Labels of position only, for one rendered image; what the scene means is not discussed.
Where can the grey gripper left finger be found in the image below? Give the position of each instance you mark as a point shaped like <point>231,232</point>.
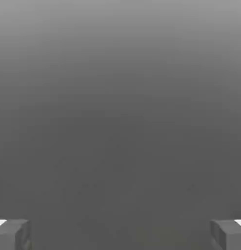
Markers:
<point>9,236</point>

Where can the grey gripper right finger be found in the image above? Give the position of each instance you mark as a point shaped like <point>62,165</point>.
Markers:
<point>231,236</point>

